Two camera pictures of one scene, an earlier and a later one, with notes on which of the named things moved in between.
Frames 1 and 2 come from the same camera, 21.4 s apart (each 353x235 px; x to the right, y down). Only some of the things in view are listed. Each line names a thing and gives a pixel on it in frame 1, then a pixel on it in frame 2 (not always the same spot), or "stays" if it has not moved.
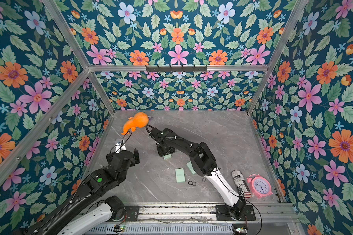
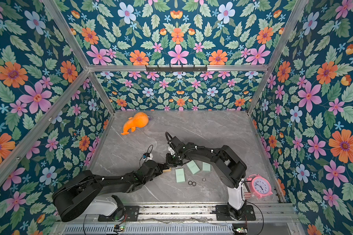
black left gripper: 133,161 -> 158,170
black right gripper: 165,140 -> 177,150
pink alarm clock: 259,185 stays
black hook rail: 176,69 stays
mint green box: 191,168 stays
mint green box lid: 180,175 stays
